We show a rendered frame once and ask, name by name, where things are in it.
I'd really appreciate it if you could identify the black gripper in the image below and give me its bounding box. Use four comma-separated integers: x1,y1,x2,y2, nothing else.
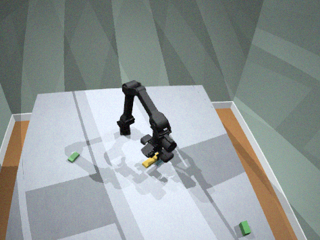
140,134,174,163

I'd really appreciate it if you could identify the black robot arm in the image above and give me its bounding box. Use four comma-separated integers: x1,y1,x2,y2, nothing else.
117,80,177,158

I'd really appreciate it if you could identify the green rectangular block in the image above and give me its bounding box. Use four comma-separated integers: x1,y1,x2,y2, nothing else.
239,220,251,236
68,151,80,162

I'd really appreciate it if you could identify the yellow bar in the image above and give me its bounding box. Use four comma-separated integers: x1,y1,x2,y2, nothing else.
142,153,158,169

